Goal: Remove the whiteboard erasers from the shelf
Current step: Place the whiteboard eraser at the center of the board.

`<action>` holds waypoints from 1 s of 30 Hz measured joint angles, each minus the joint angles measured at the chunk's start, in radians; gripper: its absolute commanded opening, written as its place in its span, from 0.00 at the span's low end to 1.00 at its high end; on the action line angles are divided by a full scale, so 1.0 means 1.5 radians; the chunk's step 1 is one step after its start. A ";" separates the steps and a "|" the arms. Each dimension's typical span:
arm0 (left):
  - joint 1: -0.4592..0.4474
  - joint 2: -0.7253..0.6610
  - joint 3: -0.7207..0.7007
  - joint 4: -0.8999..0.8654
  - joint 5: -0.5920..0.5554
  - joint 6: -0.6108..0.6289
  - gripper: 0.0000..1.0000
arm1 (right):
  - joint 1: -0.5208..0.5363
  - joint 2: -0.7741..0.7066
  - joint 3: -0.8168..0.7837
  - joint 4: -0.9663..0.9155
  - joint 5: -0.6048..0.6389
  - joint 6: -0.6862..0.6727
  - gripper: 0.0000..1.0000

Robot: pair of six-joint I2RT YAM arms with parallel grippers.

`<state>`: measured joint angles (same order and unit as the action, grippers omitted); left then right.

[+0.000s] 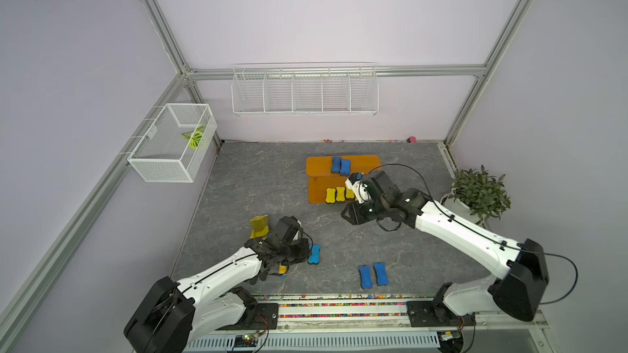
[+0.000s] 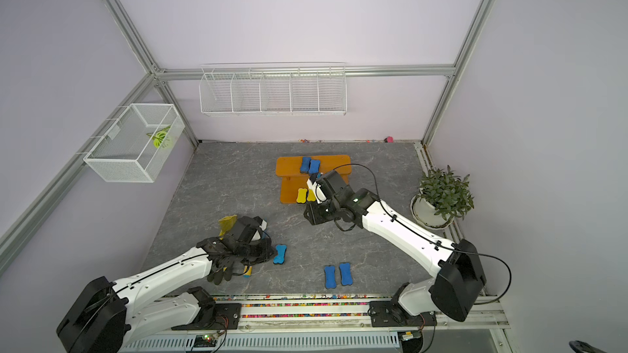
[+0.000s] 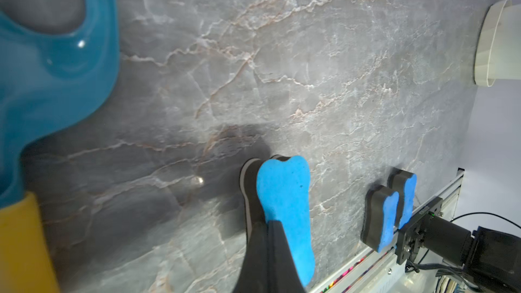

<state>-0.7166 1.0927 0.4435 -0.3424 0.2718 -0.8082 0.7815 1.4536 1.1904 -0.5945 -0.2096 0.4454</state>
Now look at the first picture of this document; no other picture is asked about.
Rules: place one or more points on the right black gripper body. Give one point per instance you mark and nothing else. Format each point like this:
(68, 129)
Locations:
(366, 211)

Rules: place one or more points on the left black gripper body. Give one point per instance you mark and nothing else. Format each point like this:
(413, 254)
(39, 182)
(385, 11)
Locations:
(293, 252)

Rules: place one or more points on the blue whiteboard eraser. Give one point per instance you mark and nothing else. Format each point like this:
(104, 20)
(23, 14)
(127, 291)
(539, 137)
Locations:
(365, 277)
(345, 168)
(381, 274)
(314, 258)
(337, 165)

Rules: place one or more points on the orange two-tier wooden shelf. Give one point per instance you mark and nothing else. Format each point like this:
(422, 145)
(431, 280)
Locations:
(320, 176)

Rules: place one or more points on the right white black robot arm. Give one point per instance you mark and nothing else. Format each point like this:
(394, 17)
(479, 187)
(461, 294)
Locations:
(518, 271)

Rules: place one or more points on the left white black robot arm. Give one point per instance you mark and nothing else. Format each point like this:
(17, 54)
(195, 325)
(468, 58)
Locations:
(175, 313)

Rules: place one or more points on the yellow black gardening glove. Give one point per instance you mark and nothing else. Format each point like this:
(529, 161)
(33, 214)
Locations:
(260, 226)

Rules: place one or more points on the potted green plant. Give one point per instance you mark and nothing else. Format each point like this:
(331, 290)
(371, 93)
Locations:
(478, 194)

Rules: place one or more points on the green toy in basket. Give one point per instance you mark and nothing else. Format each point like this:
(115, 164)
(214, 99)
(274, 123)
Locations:
(195, 137)

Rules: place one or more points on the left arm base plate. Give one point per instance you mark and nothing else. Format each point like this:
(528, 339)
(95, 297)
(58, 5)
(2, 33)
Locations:
(259, 316)

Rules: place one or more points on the aluminium rail frame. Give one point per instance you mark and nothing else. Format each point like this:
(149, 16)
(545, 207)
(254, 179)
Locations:
(374, 323)

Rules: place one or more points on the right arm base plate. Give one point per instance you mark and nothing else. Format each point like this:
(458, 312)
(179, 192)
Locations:
(426, 314)

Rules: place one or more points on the white wire side basket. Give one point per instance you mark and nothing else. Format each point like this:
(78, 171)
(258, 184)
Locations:
(162, 154)

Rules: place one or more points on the long white wire wall basket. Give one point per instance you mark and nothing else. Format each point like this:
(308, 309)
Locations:
(305, 90)

